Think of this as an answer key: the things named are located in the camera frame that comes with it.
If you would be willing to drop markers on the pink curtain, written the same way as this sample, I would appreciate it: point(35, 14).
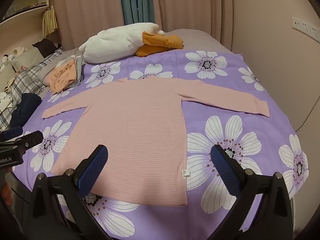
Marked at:
point(90, 7)
point(190, 5)

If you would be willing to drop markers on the black cloth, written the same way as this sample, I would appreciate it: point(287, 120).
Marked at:
point(46, 47)

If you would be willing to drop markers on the navy blue cloth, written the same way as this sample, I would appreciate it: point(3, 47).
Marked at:
point(25, 107)

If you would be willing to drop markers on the blue curtain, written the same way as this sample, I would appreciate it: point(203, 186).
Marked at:
point(135, 0)

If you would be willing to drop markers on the white wall socket strip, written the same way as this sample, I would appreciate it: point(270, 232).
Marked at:
point(306, 27)

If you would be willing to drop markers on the small plush toys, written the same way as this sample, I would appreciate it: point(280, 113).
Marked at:
point(10, 57)

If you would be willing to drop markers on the beige hanging tassels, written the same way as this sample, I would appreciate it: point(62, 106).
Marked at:
point(49, 21)

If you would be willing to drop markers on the purple floral bed sheet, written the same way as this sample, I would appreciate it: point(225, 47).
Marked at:
point(225, 100)

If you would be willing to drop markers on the grey-pink mattress cover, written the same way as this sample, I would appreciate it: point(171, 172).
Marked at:
point(200, 40)

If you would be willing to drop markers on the white plush duck toy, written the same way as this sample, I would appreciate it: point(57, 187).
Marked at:
point(110, 42)

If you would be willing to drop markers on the grey folded garment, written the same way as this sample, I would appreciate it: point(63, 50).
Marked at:
point(79, 67)

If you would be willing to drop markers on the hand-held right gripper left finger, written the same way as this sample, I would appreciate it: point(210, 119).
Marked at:
point(92, 172)

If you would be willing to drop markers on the orange printed folded garment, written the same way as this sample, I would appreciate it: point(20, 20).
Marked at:
point(62, 77)

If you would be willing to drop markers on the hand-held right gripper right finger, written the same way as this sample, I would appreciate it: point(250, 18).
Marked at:
point(225, 166)

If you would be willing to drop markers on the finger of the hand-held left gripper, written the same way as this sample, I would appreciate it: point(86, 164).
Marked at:
point(12, 132)
point(30, 138)

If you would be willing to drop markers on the pink knit sweater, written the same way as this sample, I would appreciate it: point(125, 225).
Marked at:
point(130, 130)

